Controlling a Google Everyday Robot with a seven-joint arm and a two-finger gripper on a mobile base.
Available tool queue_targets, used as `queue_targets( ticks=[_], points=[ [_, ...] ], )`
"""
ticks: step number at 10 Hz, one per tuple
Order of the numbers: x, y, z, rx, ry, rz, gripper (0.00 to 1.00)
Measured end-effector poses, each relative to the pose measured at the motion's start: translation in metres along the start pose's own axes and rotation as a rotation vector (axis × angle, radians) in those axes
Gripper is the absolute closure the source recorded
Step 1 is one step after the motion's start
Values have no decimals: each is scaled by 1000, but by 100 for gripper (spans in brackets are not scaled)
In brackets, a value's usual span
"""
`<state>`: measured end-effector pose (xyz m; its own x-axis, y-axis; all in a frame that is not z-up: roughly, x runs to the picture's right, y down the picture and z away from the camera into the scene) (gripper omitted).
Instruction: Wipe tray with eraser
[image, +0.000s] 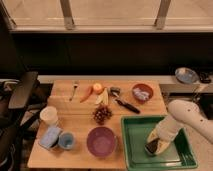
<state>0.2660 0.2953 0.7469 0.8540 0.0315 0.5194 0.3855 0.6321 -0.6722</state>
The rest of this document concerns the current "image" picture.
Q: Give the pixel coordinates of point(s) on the white and yellow gripper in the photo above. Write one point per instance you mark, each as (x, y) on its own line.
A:
(164, 133)

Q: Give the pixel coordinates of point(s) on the green plastic tray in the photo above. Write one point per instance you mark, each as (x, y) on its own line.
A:
(135, 131)

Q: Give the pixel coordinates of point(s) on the red bowl with cloth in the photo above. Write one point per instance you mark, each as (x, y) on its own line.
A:
(142, 93)

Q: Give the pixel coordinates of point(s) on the black object on counter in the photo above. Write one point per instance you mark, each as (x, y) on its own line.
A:
(204, 78)

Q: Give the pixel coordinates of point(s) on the bunch of dark grapes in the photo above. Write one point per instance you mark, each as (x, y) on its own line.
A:
(101, 113)

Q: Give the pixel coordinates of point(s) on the purple bowl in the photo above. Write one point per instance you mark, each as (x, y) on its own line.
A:
(101, 142)

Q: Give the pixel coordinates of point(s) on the yellow banana slices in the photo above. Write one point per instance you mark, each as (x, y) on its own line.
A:
(103, 98)

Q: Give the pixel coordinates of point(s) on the orange fruit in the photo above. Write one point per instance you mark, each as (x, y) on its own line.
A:
(97, 88)

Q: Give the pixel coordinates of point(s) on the orange carrot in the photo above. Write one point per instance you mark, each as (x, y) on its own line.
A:
(87, 94)

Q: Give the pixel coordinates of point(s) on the small blue cup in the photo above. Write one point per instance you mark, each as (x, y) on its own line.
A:
(66, 141)

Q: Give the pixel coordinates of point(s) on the silver fork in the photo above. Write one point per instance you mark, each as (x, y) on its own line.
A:
(75, 86)

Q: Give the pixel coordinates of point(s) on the blue sponge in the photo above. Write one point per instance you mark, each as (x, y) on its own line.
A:
(50, 137)

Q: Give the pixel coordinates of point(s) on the white cup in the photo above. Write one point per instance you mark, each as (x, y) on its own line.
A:
(49, 115)

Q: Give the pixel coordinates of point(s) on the black office chair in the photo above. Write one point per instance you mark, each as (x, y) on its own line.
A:
(18, 111)

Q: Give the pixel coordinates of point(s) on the black handled peeler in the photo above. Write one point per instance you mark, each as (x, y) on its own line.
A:
(115, 92)

